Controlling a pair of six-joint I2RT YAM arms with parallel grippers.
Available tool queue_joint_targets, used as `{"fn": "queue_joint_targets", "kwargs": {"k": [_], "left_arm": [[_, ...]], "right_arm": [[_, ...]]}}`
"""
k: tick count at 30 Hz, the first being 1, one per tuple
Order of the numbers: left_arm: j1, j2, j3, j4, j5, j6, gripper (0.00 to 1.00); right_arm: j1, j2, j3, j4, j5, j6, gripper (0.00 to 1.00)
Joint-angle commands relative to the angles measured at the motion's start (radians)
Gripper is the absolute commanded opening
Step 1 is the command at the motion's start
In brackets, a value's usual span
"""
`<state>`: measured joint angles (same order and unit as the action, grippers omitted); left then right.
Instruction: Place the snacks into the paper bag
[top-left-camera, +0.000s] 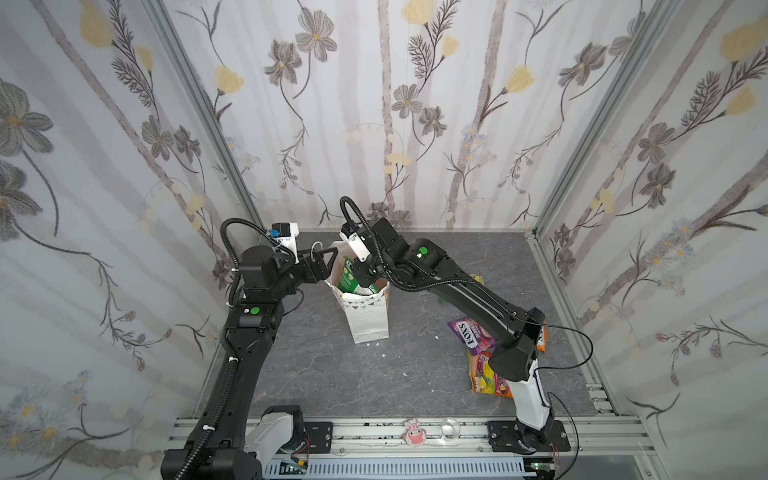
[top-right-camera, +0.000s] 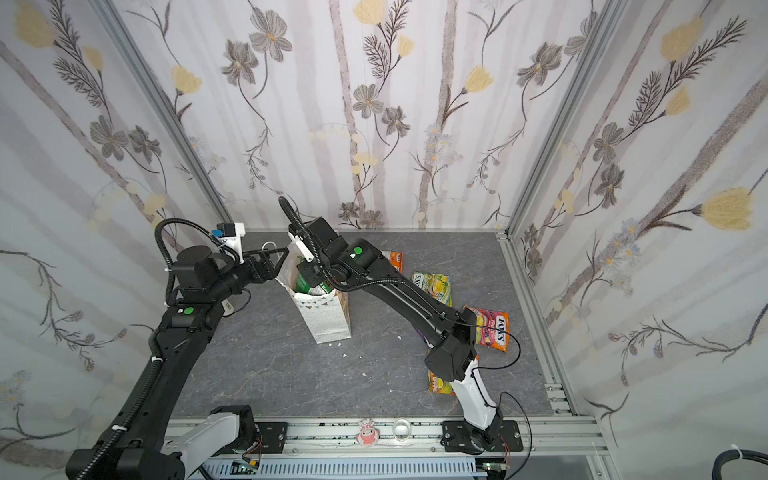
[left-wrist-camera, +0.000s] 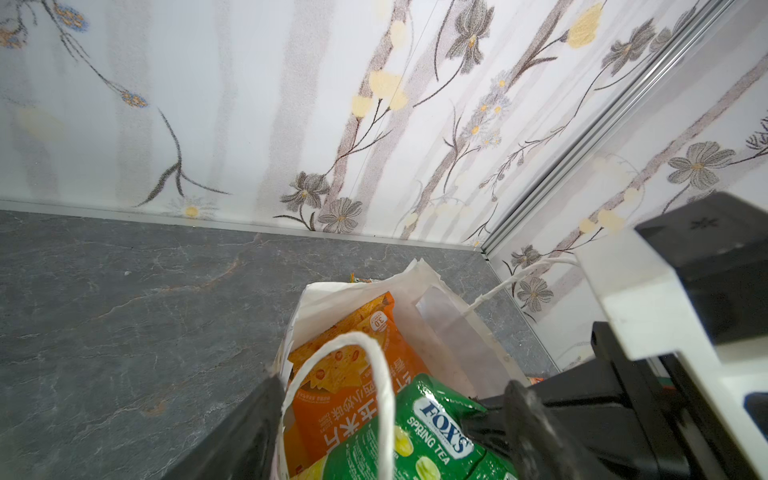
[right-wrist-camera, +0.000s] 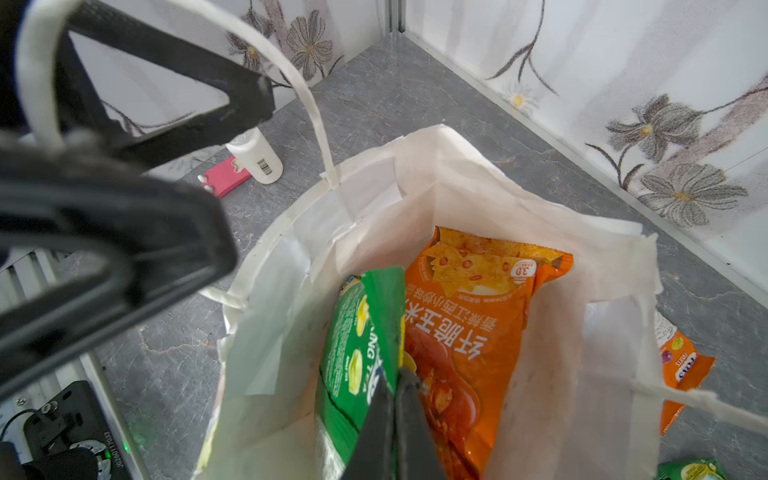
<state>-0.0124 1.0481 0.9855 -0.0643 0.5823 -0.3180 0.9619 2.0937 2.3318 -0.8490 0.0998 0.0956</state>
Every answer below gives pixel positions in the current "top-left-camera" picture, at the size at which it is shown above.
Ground white cartoon paper bag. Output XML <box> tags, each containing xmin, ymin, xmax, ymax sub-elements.
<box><xmin>325</xmin><ymin>241</ymin><xmax>390</xmax><ymax>344</ymax></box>

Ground white slotted cable duct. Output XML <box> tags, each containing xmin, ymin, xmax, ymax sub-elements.
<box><xmin>262</xmin><ymin>457</ymin><xmax>537</xmax><ymax>479</ymax></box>

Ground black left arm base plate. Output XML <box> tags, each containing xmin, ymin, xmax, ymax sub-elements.
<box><xmin>304</xmin><ymin>421</ymin><xmax>334</xmax><ymax>455</ymax></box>

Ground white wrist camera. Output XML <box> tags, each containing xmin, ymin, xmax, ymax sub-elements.
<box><xmin>269</xmin><ymin>222</ymin><xmax>299</xmax><ymax>263</ymax></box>
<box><xmin>340</xmin><ymin>222</ymin><xmax>370</xmax><ymax>262</ymax></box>

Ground purple Fox's berries bag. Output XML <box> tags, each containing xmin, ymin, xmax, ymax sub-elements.
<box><xmin>447</xmin><ymin>318</ymin><xmax>496</xmax><ymax>355</ymax></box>

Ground clear round suction cup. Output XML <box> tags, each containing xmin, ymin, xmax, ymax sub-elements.
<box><xmin>440</xmin><ymin>418</ymin><xmax>461</xmax><ymax>443</ymax></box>

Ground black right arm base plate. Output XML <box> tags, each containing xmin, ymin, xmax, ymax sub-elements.
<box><xmin>487</xmin><ymin>420</ymin><xmax>572</xmax><ymax>455</ymax></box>

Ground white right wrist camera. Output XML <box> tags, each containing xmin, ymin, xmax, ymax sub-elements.
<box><xmin>340</xmin><ymin>222</ymin><xmax>370</xmax><ymax>262</ymax></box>

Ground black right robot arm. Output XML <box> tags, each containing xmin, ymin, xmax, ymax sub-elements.
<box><xmin>340</xmin><ymin>196</ymin><xmax>555</xmax><ymax>455</ymax></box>

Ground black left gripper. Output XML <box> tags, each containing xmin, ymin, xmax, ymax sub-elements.
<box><xmin>267</xmin><ymin>244</ymin><xmax>337</xmax><ymax>302</ymax></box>

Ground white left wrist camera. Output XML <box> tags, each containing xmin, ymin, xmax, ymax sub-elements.
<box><xmin>269</xmin><ymin>222</ymin><xmax>299</xmax><ymax>263</ymax></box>

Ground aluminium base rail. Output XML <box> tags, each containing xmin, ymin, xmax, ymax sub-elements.
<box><xmin>167</xmin><ymin>415</ymin><xmax>661</xmax><ymax>480</ymax></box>

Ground red orange Fox's candy bag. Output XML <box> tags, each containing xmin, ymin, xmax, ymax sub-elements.
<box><xmin>536</xmin><ymin>327</ymin><xmax>548</xmax><ymax>353</ymax></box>

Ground green Fox's tea packet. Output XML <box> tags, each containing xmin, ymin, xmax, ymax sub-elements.
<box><xmin>337</xmin><ymin>256</ymin><xmax>379</xmax><ymax>296</ymax></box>

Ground pink yellow Fox's candy bag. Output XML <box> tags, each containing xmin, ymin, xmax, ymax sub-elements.
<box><xmin>467</xmin><ymin>351</ymin><xmax>513</xmax><ymax>398</ymax></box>

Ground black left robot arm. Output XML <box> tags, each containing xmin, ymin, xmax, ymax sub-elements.
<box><xmin>161</xmin><ymin>218</ymin><xmax>338</xmax><ymax>479</ymax></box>

